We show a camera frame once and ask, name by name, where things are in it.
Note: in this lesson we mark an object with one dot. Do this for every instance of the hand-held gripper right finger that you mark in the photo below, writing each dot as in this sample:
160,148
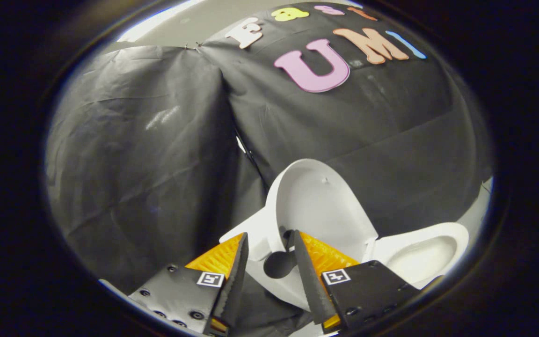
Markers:
309,281

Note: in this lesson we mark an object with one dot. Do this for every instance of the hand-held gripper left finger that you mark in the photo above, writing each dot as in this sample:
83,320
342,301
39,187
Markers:
234,290

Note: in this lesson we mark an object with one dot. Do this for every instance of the white toilet lid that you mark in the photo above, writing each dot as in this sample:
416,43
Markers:
321,206

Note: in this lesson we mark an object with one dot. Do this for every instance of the white toilet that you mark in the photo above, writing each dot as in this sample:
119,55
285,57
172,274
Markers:
255,234

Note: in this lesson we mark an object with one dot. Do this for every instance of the white toilet seat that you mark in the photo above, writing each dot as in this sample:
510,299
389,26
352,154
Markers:
454,234

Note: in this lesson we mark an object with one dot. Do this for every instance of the black backdrop cloth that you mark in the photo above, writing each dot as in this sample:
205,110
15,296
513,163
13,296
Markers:
148,164

